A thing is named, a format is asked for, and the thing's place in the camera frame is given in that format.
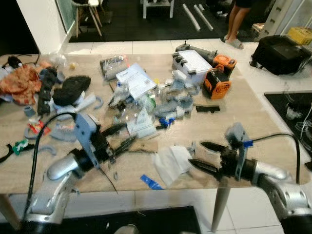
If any black flat plastic piece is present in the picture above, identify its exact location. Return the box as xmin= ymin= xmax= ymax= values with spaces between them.
xmin=195 ymin=105 xmax=221 ymax=114

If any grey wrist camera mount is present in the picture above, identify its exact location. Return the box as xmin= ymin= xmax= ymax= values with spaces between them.
xmin=225 ymin=123 xmax=254 ymax=181
xmin=75 ymin=113 xmax=101 ymax=167

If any orange black power tool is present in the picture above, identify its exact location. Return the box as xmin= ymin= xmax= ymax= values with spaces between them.
xmin=204 ymin=55 xmax=238 ymax=100

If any brown cardboard piece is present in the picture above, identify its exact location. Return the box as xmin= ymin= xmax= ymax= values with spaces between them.
xmin=128 ymin=140 xmax=159 ymax=153

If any tapered table leg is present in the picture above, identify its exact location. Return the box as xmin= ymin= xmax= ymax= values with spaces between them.
xmin=211 ymin=187 xmax=231 ymax=233

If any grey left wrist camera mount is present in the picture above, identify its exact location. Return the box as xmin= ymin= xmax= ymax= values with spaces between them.
xmin=75 ymin=113 xmax=101 ymax=167

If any white bench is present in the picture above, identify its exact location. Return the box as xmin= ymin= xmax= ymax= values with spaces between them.
xmin=141 ymin=0 xmax=176 ymax=20

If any printed clear plastic pouch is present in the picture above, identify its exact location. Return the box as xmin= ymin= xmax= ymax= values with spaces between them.
xmin=128 ymin=110 xmax=158 ymax=139

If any white printed booklet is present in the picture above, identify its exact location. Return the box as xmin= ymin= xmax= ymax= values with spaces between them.
xmin=116 ymin=62 xmax=157 ymax=98

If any clear plastic bag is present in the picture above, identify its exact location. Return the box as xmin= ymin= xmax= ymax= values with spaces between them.
xmin=100 ymin=55 xmax=129 ymax=81

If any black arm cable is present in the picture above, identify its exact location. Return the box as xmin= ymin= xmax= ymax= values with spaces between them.
xmin=250 ymin=133 xmax=302 ymax=184
xmin=28 ymin=112 xmax=79 ymax=216

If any green white small packet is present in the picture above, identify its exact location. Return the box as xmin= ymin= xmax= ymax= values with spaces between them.
xmin=12 ymin=140 xmax=31 ymax=156

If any blue tape strip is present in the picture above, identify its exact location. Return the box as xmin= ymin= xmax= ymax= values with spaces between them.
xmin=140 ymin=174 xmax=164 ymax=191

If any black plastic bracket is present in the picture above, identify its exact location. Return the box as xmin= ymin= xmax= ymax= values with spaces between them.
xmin=38 ymin=68 xmax=59 ymax=116

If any black backpack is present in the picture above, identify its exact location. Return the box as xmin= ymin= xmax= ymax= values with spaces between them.
xmin=251 ymin=35 xmax=306 ymax=76

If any black floor mat with wires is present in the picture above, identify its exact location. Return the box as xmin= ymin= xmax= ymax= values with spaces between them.
xmin=264 ymin=92 xmax=312 ymax=153

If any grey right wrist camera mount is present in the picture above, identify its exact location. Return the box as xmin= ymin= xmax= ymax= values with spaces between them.
xmin=225 ymin=123 xmax=254 ymax=181

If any person in sandals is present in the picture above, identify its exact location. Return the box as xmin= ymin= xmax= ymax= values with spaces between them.
xmin=223 ymin=0 xmax=255 ymax=50

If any yellow plastic crate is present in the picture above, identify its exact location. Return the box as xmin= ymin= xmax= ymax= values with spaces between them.
xmin=288 ymin=27 xmax=312 ymax=46

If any white paper tissue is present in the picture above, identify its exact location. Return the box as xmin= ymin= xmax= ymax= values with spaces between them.
xmin=152 ymin=145 xmax=194 ymax=188

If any red small packet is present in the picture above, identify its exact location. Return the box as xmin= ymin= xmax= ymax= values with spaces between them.
xmin=26 ymin=120 xmax=52 ymax=137

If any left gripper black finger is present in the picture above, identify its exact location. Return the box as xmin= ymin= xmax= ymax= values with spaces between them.
xmin=113 ymin=136 xmax=138 ymax=154
xmin=100 ymin=123 xmax=127 ymax=138

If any grey tool case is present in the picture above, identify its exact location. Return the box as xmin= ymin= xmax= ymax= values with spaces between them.
xmin=172 ymin=43 xmax=217 ymax=88

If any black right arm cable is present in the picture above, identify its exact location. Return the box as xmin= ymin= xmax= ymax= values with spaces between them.
xmin=250 ymin=133 xmax=302 ymax=184

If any blue plastic clip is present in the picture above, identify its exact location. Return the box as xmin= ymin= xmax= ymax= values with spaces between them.
xmin=158 ymin=117 xmax=176 ymax=129

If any white tube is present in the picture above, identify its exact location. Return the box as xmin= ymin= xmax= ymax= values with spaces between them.
xmin=194 ymin=4 xmax=214 ymax=31

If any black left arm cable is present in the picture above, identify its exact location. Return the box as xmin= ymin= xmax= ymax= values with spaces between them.
xmin=28 ymin=112 xmax=79 ymax=216

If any orange patterned cloth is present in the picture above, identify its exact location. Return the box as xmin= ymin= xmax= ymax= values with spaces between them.
xmin=0 ymin=66 xmax=42 ymax=106

